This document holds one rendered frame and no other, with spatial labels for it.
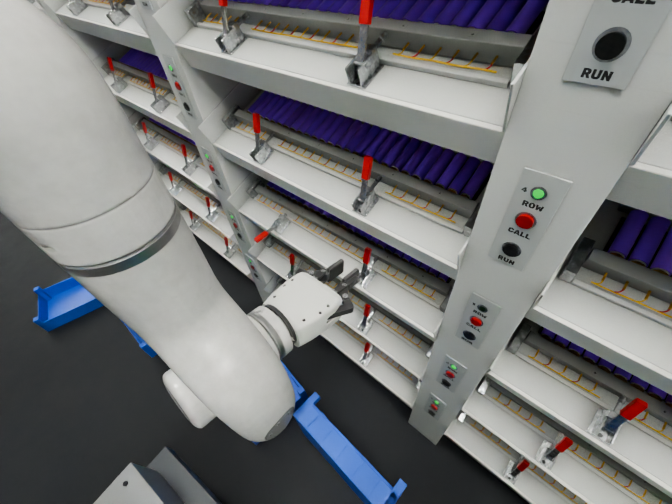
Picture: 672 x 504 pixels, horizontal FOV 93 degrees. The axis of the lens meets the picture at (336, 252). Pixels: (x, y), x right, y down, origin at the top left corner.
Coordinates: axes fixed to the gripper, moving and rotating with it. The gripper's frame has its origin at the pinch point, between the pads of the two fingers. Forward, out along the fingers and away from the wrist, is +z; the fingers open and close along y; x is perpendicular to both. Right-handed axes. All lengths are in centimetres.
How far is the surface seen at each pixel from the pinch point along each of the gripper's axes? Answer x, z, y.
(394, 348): -26.6, 10.6, 9.0
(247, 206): -7.0, 7.7, -40.7
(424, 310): -6.5, 8.6, 13.5
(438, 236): 12.9, 5.4, 13.0
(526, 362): -5.8, 9.9, 31.6
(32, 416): -73, -64, -77
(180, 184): -25, 14, -98
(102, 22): 31, 0, -78
